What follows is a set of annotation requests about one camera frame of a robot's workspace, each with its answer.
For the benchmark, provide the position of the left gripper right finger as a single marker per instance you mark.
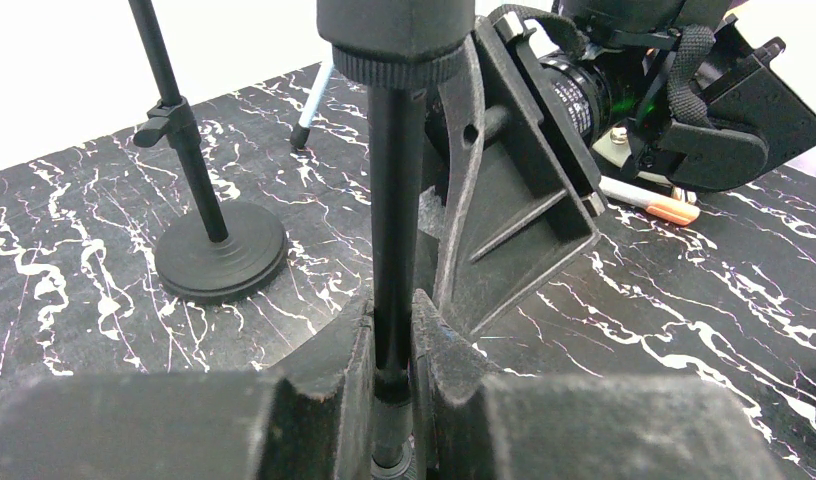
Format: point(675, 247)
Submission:
point(473, 420)

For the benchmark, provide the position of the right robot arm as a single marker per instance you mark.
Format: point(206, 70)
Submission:
point(714, 116)

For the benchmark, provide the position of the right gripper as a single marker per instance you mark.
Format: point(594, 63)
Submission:
point(514, 131)

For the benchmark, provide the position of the grey tripod music stand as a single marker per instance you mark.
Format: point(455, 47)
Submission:
point(301, 129)

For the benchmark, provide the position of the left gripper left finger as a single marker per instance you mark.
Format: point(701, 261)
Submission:
point(307, 417)

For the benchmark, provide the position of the white marker orange cap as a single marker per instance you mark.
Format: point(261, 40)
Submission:
point(661, 206)

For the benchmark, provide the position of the black round-base mic stand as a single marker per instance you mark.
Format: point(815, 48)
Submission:
point(223, 251)

